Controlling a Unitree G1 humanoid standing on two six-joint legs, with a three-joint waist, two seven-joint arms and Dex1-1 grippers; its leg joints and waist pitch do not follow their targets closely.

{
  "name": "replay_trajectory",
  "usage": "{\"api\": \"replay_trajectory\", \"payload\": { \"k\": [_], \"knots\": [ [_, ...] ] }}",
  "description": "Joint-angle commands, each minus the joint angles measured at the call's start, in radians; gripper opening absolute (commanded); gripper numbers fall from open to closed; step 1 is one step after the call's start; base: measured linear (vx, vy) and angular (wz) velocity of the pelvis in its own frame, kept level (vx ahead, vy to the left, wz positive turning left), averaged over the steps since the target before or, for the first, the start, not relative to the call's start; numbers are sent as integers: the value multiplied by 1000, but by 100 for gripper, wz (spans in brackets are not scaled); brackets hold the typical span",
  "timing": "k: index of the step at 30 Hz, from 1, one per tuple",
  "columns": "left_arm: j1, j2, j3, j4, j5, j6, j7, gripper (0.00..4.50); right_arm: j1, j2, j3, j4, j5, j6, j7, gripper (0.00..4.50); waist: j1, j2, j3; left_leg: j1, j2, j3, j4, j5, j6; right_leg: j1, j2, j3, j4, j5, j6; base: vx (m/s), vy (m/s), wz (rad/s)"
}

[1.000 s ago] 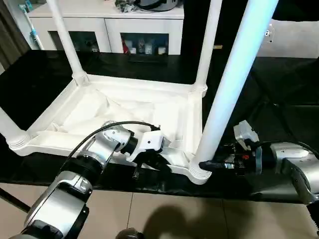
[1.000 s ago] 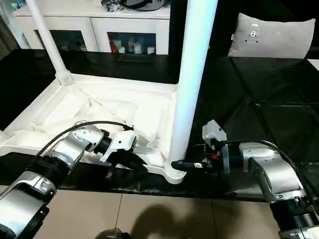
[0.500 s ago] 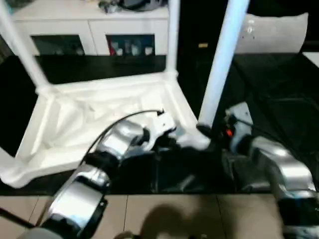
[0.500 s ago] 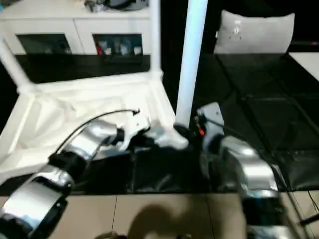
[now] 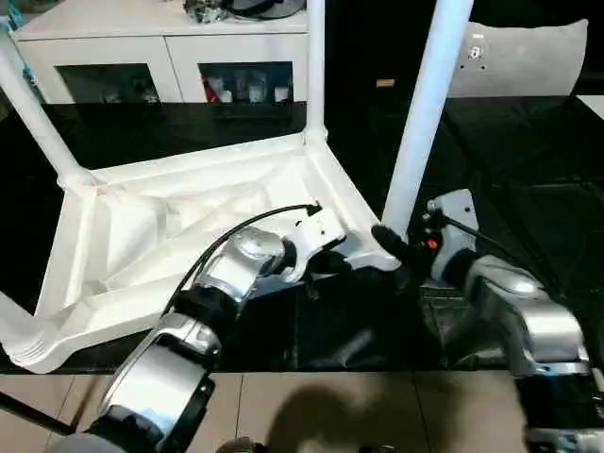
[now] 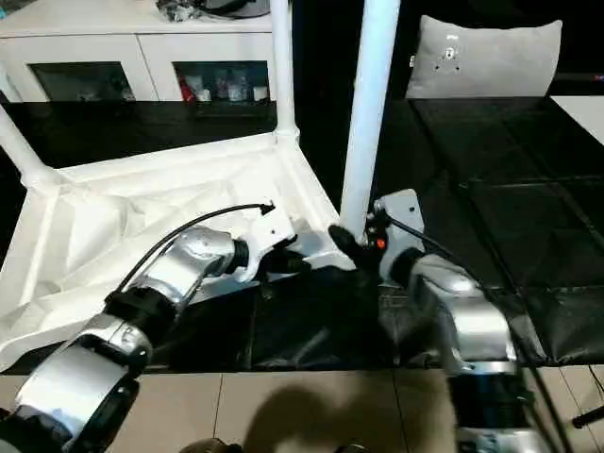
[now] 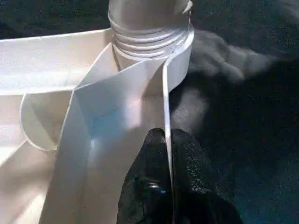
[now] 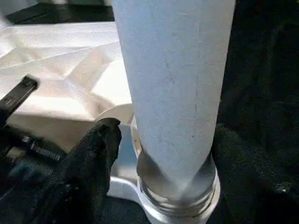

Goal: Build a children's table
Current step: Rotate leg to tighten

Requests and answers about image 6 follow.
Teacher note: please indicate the white plastic table top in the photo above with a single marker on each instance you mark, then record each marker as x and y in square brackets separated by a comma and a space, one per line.
[94, 212]

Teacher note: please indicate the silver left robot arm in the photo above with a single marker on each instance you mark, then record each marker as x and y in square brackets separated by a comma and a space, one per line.
[189, 269]

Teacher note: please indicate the black work mat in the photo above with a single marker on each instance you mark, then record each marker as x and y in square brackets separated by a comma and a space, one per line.
[495, 189]

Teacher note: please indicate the dark robot right foot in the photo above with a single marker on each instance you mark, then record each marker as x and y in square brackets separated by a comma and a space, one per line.
[349, 447]

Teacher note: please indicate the dark robot foot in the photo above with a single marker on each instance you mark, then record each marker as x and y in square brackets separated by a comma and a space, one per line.
[349, 447]
[210, 446]

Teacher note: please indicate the dark robot left foot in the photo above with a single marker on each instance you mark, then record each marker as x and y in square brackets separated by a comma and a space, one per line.
[210, 446]

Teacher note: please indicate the black box with gold label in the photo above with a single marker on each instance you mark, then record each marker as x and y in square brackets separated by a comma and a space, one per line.
[325, 47]

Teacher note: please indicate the grey cushion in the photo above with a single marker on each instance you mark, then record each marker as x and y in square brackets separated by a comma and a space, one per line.
[486, 61]

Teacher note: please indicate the white flat board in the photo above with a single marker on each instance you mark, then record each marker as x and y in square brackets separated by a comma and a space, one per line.
[582, 113]

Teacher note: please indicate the dark round device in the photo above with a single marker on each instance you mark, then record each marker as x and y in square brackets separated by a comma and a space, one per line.
[236, 7]

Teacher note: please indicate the white glass-door cabinet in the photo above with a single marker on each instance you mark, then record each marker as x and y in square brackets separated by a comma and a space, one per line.
[94, 42]

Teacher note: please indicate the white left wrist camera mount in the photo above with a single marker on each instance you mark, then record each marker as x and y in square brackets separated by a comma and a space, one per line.
[269, 231]

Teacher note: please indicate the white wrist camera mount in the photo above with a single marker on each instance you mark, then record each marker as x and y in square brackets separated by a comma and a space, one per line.
[269, 231]
[403, 212]

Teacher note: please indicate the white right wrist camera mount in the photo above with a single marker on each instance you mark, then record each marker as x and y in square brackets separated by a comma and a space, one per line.
[403, 212]

